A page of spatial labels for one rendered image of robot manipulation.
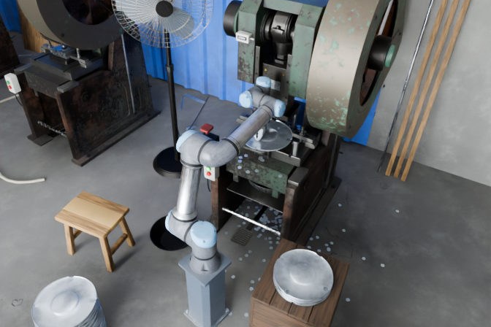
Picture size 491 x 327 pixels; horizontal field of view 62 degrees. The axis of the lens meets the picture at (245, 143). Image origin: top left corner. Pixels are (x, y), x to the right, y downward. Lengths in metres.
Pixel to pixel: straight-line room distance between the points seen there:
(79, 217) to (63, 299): 0.50
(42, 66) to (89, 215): 1.36
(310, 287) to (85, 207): 1.35
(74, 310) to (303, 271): 1.10
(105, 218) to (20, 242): 0.70
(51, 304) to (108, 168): 1.36
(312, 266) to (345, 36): 1.14
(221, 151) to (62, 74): 1.85
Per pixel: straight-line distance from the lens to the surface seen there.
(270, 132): 2.27
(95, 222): 2.51
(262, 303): 2.09
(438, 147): 3.54
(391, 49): 1.96
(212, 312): 2.28
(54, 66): 3.34
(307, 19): 1.94
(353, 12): 1.64
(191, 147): 1.74
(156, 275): 2.61
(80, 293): 2.29
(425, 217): 3.19
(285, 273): 2.12
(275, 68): 2.12
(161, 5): 2.50
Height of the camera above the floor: 2.11
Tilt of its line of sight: 37 degrees down
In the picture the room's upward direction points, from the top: 2 degrees clockwise
